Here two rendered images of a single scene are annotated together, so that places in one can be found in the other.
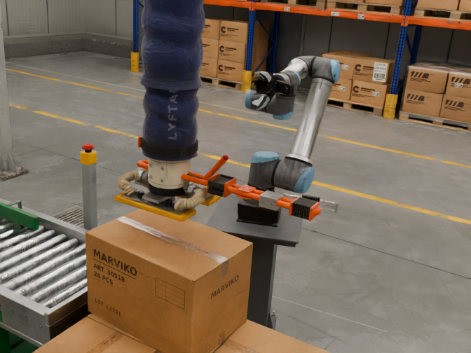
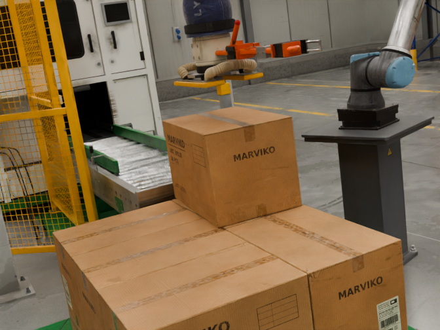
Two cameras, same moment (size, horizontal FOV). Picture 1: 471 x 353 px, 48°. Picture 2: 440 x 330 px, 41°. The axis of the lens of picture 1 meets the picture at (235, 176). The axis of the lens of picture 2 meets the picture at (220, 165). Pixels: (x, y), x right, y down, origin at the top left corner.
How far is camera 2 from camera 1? 1.45 m
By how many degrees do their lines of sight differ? 36
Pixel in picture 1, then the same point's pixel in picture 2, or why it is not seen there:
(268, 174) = (362, 71)
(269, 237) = (359, 136)
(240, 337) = (283, 214)
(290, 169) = (381, 61)
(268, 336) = (312, 215)
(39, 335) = not seen: hidden behind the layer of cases
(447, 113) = not seen: outside the picture
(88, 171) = (222, 101)
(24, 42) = (307, 59)
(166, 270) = (193, 133)
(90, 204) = not seen: hidden behind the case
